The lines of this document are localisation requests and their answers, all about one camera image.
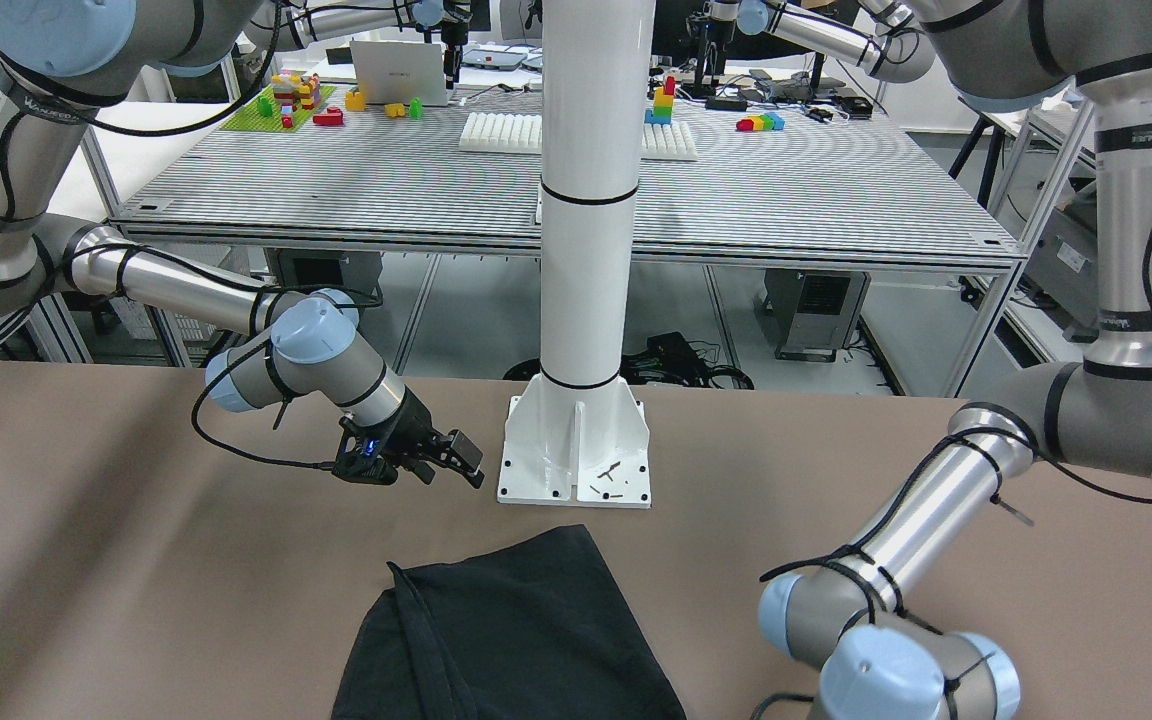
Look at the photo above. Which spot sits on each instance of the green lego baseplate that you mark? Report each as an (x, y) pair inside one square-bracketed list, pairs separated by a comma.
[(264, 114)]

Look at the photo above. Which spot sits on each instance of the grey slatted work table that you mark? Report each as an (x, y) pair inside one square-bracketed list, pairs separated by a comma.
[(847, 195)]

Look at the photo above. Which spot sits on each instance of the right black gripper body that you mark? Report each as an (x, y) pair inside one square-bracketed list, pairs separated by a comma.
[(414, 421)]

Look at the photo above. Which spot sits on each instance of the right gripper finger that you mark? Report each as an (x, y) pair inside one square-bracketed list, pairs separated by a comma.
[(420, 467), (460, 454)]

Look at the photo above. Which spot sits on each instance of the black printed t-shirt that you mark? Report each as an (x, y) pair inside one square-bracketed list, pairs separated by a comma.
[(538, 630)]

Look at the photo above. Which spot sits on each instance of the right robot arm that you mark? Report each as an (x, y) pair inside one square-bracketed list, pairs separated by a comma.
[(61, 62)]

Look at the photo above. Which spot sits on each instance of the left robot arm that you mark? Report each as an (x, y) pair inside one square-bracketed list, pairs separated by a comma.
[(844, 613)]

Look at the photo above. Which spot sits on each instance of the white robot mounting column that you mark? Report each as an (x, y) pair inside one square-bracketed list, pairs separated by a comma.
[(577, 436)]

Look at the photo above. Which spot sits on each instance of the white laptop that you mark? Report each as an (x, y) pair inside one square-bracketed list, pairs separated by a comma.
[(400, 71)]

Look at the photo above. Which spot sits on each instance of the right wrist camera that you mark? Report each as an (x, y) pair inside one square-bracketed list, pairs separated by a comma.
[(359, 459)]

